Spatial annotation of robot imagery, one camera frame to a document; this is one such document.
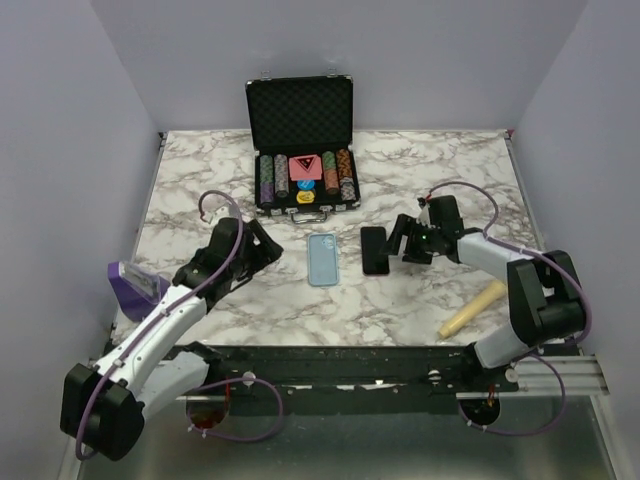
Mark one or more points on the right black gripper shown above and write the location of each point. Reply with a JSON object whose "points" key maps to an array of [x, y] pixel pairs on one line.
{"points": [[393, 244]]}

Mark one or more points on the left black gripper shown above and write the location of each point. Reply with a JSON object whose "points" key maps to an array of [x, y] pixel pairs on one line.
{"points": [[266, 251]]}

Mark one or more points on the black smartphone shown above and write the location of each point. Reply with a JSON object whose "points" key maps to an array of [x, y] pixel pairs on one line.
{"points": [[374, 261]]}

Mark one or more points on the light blue phone case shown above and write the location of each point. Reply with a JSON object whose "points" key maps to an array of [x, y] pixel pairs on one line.
{"points": [[322, 260]]}

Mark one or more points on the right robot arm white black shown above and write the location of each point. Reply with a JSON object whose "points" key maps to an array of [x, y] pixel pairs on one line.
{"points": [[544, 300]]}

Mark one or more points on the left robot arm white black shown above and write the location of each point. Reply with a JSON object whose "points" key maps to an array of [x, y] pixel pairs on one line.
{"points": [[105, 405]]}

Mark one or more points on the black aluminium poker chip case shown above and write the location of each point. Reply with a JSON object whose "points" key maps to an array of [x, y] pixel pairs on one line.
{"points": [[303, 116]]}

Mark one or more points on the yellow dealer button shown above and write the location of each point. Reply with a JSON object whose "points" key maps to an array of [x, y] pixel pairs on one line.
{"points": [[305, 196]]}

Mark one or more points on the blue dealer button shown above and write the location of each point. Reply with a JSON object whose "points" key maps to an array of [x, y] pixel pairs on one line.
{"points": [[305, 185]]}

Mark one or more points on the pink card deck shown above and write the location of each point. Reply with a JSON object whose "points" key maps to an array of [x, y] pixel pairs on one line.
{"points": [[305, 167]]}

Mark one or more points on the purple plastic card holder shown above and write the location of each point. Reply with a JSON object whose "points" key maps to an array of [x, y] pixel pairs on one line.
{"points": [[138, 291]]}

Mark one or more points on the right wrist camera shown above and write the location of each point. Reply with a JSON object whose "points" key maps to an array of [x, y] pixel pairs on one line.
{"points": [[429, 215]]}

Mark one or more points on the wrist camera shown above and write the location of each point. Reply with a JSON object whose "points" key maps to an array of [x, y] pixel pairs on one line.
{"points": [[213, 216], [429, 215]]}

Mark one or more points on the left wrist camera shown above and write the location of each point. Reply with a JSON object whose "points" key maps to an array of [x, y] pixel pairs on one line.
{"points": [[213, 216]]}

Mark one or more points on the beige wooden handle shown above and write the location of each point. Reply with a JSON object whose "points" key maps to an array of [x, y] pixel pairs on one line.
{"points": [[492, 293]]}

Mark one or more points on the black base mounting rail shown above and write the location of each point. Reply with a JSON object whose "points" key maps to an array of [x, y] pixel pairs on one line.
{"points": [[348, 380]]}

